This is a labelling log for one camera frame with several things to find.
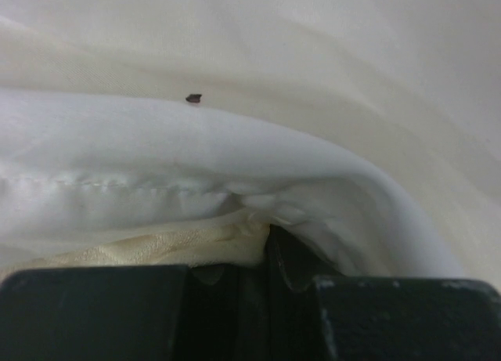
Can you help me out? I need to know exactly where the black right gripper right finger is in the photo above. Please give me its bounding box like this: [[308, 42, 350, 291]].
[[267, 226, 500, 361]]

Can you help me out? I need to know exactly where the white pillowcase with cream ruffle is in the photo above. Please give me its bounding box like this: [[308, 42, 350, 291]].
[[1, 0, 500, 285]]

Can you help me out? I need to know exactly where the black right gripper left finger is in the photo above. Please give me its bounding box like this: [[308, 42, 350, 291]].
[[1, 265, 270, 360]]

